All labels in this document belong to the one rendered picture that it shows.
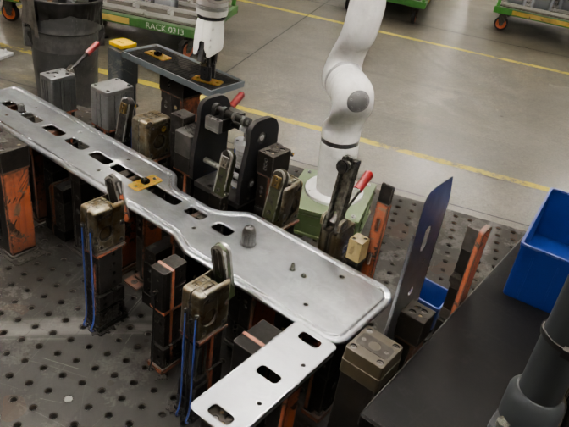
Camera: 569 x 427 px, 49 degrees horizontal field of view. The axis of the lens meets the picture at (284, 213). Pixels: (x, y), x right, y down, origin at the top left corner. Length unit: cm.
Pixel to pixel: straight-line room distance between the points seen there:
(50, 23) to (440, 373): 344
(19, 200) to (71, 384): 54
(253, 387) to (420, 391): 28
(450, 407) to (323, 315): 30
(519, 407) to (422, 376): 79
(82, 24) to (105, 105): 236
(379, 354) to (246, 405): 24
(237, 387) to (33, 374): 59
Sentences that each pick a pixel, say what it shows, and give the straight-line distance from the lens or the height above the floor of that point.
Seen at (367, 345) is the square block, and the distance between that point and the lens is 112.
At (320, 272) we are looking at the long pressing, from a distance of 136.
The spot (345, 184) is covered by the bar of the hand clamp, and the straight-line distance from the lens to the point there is 138.
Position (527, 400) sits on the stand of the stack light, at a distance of 36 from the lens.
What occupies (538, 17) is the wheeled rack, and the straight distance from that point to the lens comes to 801.
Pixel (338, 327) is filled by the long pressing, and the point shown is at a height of 100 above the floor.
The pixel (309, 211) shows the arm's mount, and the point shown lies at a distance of 195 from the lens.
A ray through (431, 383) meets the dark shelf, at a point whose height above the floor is 103.
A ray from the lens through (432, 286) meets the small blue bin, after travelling 179.
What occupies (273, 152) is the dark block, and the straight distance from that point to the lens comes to 154.
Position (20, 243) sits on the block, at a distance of 186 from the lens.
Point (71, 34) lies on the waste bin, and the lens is 417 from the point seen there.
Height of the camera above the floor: 181
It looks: 32 degrees down
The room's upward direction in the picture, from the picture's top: 9 degrees clockwise
